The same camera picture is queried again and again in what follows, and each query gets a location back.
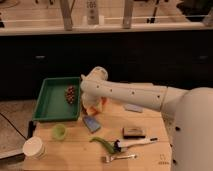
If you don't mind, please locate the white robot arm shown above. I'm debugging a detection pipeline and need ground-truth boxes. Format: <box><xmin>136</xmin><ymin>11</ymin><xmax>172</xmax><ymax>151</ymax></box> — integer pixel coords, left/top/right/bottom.
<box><xmin>80</xmin><ymin>66</ymin><xmax>213</xmax><ymax>171</ymax></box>

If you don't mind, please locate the small green plastic cup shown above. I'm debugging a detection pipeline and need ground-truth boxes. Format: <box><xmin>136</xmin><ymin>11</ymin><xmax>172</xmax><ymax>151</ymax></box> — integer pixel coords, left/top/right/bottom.
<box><xmin>52</xmin><ymin>124</ymin><xmax>66</xmax><ymax>141</ymax></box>

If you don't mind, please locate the dark brown rectangular block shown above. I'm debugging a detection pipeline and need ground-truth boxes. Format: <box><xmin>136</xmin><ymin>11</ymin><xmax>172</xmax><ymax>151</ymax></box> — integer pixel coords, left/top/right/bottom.
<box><xmin>122</xmin><ymin>127</ymin><xmax>146</xmax><ymax>139</ymax></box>

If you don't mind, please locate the white paper cup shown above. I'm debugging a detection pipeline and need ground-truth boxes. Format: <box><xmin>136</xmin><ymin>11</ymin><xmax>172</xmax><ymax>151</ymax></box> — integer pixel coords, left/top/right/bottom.
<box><xmin>22</xmin><ymin>136</ymin><xmax>45</xmax><ymax>159</ymax></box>

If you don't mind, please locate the blue sponge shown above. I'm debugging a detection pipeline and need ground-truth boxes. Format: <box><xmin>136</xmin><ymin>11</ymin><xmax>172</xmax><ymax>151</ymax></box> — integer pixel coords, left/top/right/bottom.
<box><xmin>83</xmin><ymin>116</ymin><xmax>101</xmax><ymax>133</ymax></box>

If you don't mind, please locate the green plastic tray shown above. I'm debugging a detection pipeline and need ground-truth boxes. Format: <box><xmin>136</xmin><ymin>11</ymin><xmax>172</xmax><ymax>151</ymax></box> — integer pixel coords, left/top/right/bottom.
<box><xmin>33</xmin><ymin>77</ymin><xmax>80</xmax><ymax>122</ymax></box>

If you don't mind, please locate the white remote control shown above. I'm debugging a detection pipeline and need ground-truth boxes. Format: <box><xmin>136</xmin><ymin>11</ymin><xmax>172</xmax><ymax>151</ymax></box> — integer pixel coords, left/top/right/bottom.
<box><xmin>86</xmin><ymin>0</ymin><xmax>99</xmax><ymax>25</ymax></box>

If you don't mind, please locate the orange apple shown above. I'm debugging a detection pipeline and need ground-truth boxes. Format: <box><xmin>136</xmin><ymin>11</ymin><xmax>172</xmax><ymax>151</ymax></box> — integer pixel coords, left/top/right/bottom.
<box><xmin>87</xmin><ymin>97</ymin><xmax>107</xmax><ymax>115</ymax></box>

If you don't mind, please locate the green chili pepper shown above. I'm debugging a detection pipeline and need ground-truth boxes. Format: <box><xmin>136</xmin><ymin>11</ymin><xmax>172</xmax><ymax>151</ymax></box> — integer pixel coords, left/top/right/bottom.
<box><xmin>90</xmin><ymin>137</ymin><xmax>116</xmax><ymax>154</ymax></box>

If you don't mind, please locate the brown pine cone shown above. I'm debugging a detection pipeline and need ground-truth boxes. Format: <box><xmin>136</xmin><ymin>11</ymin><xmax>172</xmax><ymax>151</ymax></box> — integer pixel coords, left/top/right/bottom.
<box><xmin>65</xmin><ymin>86</ymin><xmax>75</xmax><ymax>104</ymax></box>

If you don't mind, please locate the black cable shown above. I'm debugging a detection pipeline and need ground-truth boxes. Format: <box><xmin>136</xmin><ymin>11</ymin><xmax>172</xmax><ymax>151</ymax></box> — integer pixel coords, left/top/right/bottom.
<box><xmin>0</xmin><ymin>112</ymin><xmax>28</xmax><ymax>140</ymax></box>

